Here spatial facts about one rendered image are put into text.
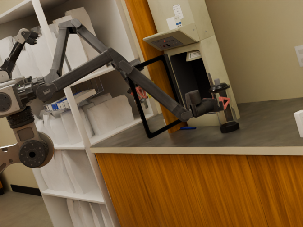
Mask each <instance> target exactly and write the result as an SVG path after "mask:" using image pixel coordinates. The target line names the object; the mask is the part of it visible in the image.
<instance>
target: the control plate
mask: <svg viewBox="0 0 303 227"><path fill-rule="evenodd" d="M169 39H170V40H169ZM176 42H177V44H176ZM151 43H152V44H154V45H155V46H157V47H159V48H160V49H162V50H163V49H167V48H171V47H175V46H179V45H183V43H181V42H180V41H178V40H177V39H175V38H174V37H172V36H170V37H167V38H164V39H160V40H157V41H153V42H151ZM173 43H174V44H173ZM166 44H168V45H170V44H171V45H170V46H167V45H166ZM163 46H165V47H163ZM161 47H162V48H161Z"/></svg>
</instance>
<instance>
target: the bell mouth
mask: <svg viewBox="0 0 303 227"><path fill-rule="evenodd" d="M199 58H202V57H201V53H200V51H199V50H192V51H188V52H187V57H186V61H192V60H196V59H199Z"/></svg>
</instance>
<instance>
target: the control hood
mask: <svg viewBox="0 0 303 227"><path fill-rule="evenodd" d="M170 36H172V37H174V38H175V39H177V40H178V41H180V42H181V43H183V45H187V44H191V43H195V42H198V41H200V39H199V36H198V33H197V29H196V26H195V23H190V24H187V25H183V26H181V27H179V28H175V29H172V30H167V31H164V32H160V33H157V34H154V35H151V36H148V37H145V38H143V40H144V41H145V42H146V43H148V44H150V45H151V46H153V47H154V48H156V49H158V50H159V51H163V50H167V49H171V48H175V47H179V46H183V45H179V46H175V47H171V48H167V49H163V50H162V49H160V48H159V47H157V46H155V45H154V44H152V43H151V42H153V41H157V40H160V39H164V38H167V37H170Z"/></svg>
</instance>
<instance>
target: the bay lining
mask: <svg viewBox="0 0 303 227"><path fill-rule="evenodd" d="M186 57H187V52H184V53H180V54H176V55H173V56H171V57H170V62H171V65H172V68H173V71H174V74H175V77H176V80H177V83H178V86H179V89H180V93H181V96H182V98H183V101H184V105H185V108H186V109H188V108H187V105H186V99H185V93H188V92H191V91H194V90H198V91H199V94H200V97H201V99H203V98H212V96H211V93H209V91H208V90H209V89H210V88H211V85H210V82H209V79H208V76H207V73H206V69H205V66H204V63H203V60H202V58H199V59H196V60H192V61H186Z"/></svg>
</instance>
